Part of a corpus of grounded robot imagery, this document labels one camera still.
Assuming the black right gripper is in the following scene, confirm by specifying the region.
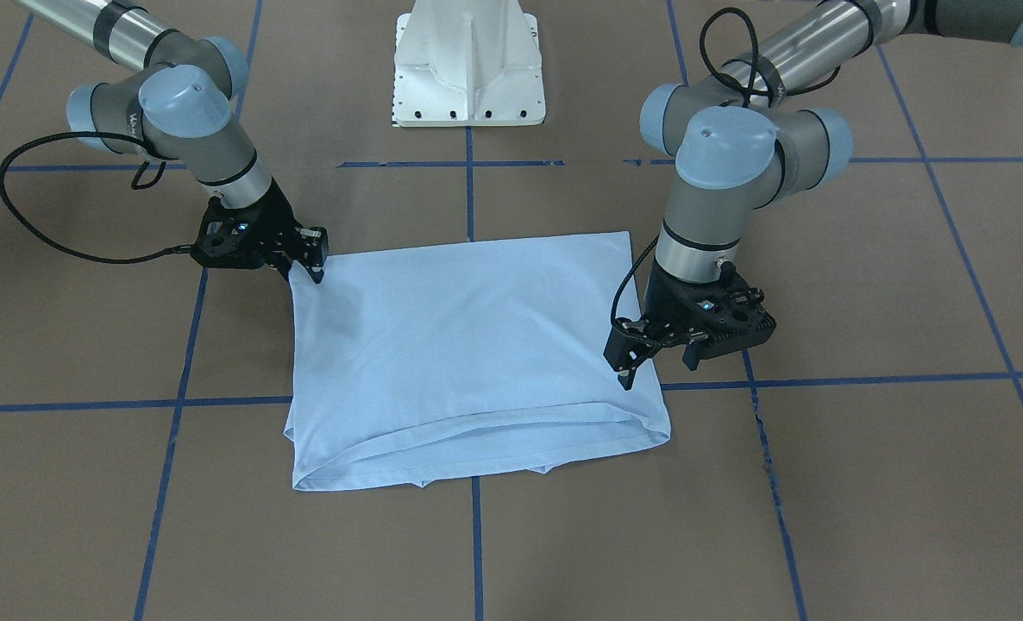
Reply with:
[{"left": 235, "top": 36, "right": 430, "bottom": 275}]
[{"left": 191, "top": 181, "right": 329, "bottom": 284}]

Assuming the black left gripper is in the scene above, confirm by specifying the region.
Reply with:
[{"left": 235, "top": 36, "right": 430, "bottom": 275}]
[{"left": 603, "top": 263, "right": 777, "bottom": 392}]

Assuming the light blue t-shirt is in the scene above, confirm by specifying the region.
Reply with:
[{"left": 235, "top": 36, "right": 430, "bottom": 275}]
[{"left": 284, "top": 231, "right": 672, "bottom": 492}]

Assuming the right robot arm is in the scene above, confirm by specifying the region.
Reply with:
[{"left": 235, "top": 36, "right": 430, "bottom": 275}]
[{"left": 0, "top": 1, "right": 329, "bottom": 283}]

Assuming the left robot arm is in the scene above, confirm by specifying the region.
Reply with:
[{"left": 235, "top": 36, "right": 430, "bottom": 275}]
[{"left": 605, "top": 1, "right": 1023, "bottom": 390}]

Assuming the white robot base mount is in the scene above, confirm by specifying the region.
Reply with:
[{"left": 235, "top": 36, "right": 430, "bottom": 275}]
[{"left": 391, "top": 1, "right": 547, "bottom": 129}]

